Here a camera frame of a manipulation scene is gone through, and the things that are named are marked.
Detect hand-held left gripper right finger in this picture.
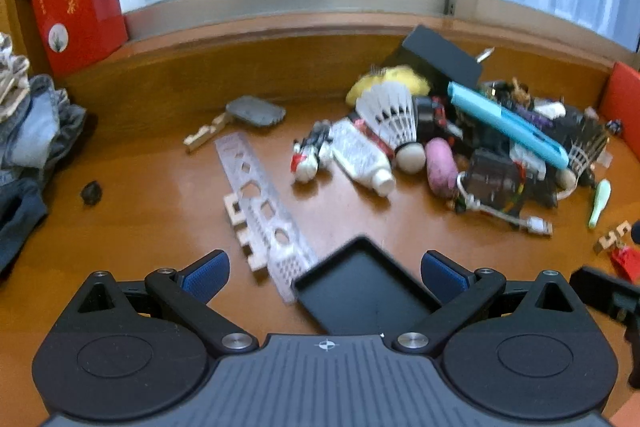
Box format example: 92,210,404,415
392,250,586,356

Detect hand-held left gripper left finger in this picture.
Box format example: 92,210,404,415
75,250,260,356

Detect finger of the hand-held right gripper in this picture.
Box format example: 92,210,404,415
570,266,640,324

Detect black tray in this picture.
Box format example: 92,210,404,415
291,235,444,338

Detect white cable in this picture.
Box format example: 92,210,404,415
456,171,554,237

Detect circuit board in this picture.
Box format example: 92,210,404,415
457,149,527,214

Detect wooden desktop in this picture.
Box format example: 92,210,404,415
0,21,640,427

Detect red plastic piece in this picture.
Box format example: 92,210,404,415
610,246,640,284

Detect small wooden puzzle piece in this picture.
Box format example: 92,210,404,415
593,220,633,254

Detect comb-shaped wooden piece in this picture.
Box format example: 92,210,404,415
223,193,269,274

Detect light green plastic pin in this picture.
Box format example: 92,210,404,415
588,179,612,229

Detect clear plastic ruler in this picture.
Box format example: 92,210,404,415
215,132,321,305

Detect pink oblong eraser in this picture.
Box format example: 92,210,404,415
424,138,459,199

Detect stepped wooden puzzle piece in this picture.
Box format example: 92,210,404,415
183,111,236,154

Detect white tube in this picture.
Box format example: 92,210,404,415
329,117,397,198

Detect small dark lump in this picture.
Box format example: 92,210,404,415
81,180,104,206

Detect black shuttlecock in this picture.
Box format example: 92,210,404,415
556,117,610,190

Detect white black toy figure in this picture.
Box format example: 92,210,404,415
291,120,334,183

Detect blue plastic case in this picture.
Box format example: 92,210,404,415
446,82,571,170

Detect white shuttlecock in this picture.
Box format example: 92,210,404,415
355,82,428,173

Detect grey flat device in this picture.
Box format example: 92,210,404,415
225,96,287,128

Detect purple toy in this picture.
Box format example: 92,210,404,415
514,104,557,131

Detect orange box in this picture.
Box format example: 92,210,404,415
598,61,640,139

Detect yellow plush toy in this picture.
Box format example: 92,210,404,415
346,64,432,106

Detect blue denim clothes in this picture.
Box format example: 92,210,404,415
0,74,89,275

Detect black box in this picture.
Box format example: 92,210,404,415
389,24,486,94

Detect red box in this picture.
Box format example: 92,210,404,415
29,0,129,78

